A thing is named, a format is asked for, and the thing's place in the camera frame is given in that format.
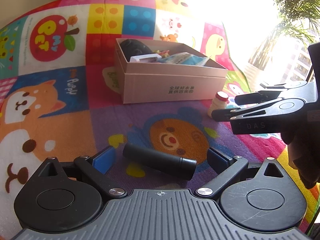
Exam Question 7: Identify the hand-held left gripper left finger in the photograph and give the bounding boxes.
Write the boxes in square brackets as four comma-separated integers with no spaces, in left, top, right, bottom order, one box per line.
[37,146,128,198]

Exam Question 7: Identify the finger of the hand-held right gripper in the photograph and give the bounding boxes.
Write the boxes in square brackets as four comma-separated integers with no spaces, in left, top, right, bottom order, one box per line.
[211,97,283,123]
[235,80,309,105]

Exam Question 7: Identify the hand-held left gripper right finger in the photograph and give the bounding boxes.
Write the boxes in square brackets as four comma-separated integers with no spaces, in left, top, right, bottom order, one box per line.
[196,147,287,199]

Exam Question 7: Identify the small cream bottle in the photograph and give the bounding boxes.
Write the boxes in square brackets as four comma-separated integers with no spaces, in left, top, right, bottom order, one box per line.
[208,92,229,117]

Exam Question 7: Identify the black cylinder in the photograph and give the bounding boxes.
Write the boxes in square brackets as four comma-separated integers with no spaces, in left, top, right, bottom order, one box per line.
[122,143,197,180]

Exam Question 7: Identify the blue packet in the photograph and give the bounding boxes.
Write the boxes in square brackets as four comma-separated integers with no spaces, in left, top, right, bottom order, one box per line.
[160,52,209,67]

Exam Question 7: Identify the pink cardboard box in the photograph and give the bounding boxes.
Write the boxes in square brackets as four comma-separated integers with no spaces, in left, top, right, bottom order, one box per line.
[114,38,228,104]

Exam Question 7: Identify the white rectangular case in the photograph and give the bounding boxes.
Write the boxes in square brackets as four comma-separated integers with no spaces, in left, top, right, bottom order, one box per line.
[129,54,160,63]

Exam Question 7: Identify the black plush toy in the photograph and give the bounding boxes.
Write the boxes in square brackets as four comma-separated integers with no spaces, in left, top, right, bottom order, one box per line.
[119,39,153,58]

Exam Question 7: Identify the person's right hand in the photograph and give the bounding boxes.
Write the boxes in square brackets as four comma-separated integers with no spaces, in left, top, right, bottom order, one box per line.
[281,129,320,189]

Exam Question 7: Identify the apartment building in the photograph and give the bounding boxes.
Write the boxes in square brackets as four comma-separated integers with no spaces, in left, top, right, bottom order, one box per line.
[280,37,316,83]

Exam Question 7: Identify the colourful printed play mat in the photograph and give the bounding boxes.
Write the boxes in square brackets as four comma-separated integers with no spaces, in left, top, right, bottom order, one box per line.
[0,0,320,233]

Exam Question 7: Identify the green palm plant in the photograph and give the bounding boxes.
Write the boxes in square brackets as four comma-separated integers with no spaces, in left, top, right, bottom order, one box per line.
[246,0,320,77]

